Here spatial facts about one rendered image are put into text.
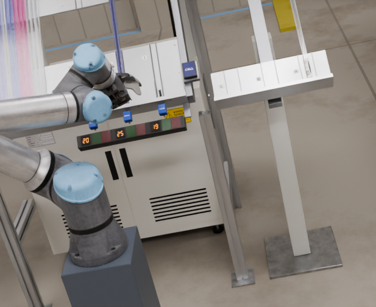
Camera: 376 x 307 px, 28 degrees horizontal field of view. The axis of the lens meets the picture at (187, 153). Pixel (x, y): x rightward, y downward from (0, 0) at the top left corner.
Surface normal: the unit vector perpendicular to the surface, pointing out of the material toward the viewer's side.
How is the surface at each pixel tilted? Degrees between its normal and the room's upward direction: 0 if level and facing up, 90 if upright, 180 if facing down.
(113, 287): 90
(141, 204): 90
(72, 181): 8
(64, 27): 90
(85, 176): 8
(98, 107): 90
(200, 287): 0
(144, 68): 47
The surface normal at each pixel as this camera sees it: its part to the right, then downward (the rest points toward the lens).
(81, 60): -0.17, -0.27
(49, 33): -0.03, 0.44
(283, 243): -0.22, -0.88
